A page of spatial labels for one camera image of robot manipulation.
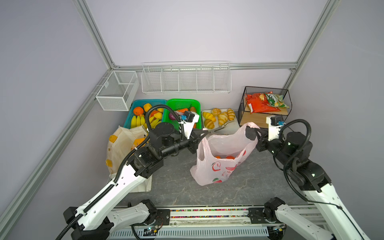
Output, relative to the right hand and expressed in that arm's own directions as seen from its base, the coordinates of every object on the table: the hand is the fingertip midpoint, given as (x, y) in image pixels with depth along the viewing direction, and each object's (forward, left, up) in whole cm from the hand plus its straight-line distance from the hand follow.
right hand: (257, 129), depth 64 cm
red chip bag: (+34, -14, -15) cm, 39 cm away
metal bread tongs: (+29, +9, -34) cm, 45 cm away
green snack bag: (+35, -25, -14) cm, 45 cm away
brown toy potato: (+44, +31, -30) cm, 61 cm away
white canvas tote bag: (+6, +69, -18) cm, 72 cm away
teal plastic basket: (+48, +71, -26) cm, 89 cm away
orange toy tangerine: (+37, +70, -24) cm, 83 cm away
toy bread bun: (+43, +12, -31) cm, 54 cm away
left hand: (-5, +22, +4) cm, 23 cm away
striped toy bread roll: (+30, +18, -32) cm, 48 cm away
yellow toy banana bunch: (+29, +70, -28) cm, 81 cm away
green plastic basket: (+47, +42, -27) cm, 69 cm away
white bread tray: (+28, +3, -34) cm, 44 cm away
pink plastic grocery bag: (+4, +13, -31) cm, 34 cm away
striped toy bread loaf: (+39, +18, -33) cm, 54 cm away
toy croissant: (+36, +8, -32) cm, 49 cm away
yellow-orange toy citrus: (+43, +65, -26) cm, 82 cm away
